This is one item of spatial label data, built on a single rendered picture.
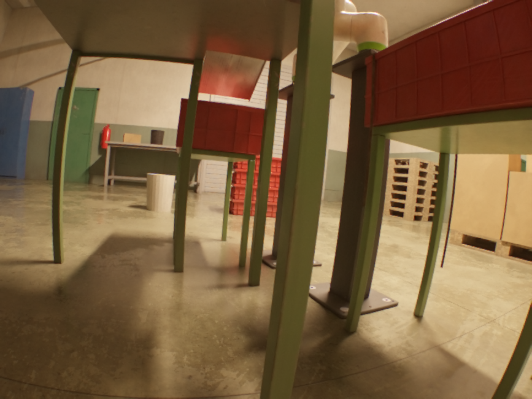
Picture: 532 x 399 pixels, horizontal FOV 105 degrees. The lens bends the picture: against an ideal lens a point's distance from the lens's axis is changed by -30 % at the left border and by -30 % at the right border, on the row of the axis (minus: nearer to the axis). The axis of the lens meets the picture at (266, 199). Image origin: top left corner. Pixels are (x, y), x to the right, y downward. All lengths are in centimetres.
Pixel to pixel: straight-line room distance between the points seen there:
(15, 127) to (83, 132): 161
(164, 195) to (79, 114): 419
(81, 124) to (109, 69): 135
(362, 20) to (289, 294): 107
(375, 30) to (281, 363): 113
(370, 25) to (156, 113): 566
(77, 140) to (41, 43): 268
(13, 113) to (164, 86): 345
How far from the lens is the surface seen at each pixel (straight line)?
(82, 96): 684
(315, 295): 114
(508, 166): 286
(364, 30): 123
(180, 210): 122
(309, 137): 37
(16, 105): 703
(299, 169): 36
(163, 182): 296
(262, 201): 112
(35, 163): 715
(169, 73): 670
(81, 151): 664
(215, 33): 106
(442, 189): 106
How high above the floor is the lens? 44
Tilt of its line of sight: 4 degrees down
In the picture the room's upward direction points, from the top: 6 degrees clockwise
